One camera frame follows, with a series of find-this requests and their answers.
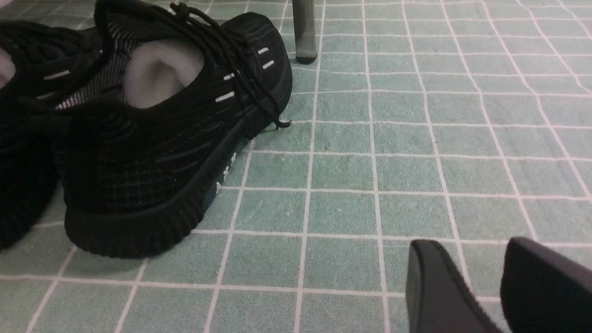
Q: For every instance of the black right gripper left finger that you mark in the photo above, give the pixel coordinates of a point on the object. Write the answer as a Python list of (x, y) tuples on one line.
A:
[(437, 297)]

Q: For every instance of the black knit sneaker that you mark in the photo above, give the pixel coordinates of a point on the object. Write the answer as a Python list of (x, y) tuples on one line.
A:
[(146, 136), (36, 60)]

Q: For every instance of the metal shoe rack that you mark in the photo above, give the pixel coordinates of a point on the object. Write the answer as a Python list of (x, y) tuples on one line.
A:
[(304, 30)]

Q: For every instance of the green checkered floor mat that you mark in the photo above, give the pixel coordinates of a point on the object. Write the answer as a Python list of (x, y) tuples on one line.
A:
[(463, 121)]

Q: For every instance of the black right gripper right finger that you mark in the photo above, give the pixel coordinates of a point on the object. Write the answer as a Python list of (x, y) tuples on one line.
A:
[(543, 291)]

